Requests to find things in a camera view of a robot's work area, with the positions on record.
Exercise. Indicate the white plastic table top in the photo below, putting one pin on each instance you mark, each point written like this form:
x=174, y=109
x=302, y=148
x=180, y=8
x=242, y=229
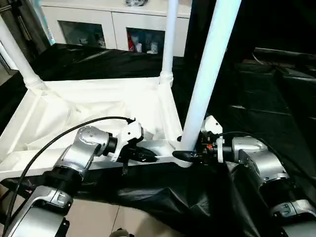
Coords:
x=98, y=93

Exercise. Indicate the white plastic table leg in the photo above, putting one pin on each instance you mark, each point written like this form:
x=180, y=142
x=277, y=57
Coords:
x=169, y=37
x=14, y=54
x=212, y=61

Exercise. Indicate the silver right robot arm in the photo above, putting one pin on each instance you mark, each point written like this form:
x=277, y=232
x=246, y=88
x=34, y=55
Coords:
x=266, y=163

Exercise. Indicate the black glossy mat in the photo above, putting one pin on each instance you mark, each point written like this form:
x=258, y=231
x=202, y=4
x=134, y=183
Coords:
x=172, y=180

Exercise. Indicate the dark brown rounded object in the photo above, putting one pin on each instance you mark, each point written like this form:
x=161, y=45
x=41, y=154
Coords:
x=121, y=233

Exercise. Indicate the small white cup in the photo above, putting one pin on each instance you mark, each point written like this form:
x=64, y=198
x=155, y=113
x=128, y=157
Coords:
x=139, y=47

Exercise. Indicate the red package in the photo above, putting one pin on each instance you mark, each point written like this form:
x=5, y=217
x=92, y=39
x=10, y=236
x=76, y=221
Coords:
x=132, y=42

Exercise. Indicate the black flat monitor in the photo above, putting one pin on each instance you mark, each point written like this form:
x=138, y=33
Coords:
x=284, y=53

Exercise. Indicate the white glass door cabinet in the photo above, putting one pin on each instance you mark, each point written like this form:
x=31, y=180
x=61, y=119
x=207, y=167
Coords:
x=116, y=22

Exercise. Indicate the pale teal translucent object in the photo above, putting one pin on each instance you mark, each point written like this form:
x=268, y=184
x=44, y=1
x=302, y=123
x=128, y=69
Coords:
x=48, y=29

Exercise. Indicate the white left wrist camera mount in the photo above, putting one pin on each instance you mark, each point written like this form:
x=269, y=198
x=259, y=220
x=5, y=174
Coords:
x=130, y=130

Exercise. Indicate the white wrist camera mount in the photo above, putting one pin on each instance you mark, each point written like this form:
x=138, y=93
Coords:
x=212, y=123
x=130, y=130

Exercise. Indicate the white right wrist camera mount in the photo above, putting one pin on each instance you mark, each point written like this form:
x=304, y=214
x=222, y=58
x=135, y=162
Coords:
x=212, y=123

